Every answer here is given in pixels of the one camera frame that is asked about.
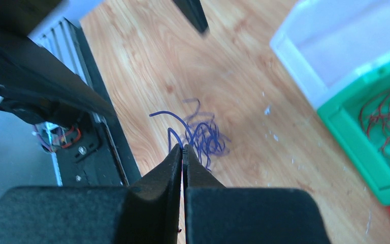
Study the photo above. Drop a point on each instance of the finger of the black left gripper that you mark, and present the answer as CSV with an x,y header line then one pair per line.
x,y
194,13

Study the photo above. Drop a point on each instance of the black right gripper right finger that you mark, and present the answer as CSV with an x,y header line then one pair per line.
x,y
217,214

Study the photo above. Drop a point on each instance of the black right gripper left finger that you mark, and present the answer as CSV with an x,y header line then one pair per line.
x,y
144,212

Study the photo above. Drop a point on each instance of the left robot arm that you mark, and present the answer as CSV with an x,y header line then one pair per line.
x,y
34,85

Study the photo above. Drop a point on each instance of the white plastic bin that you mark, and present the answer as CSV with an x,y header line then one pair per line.
x,y
326,45

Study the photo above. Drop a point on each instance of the green plastic bin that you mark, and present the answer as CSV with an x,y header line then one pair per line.
x,y
359,119

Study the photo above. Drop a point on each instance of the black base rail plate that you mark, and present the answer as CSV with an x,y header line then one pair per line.
x,y
95,151

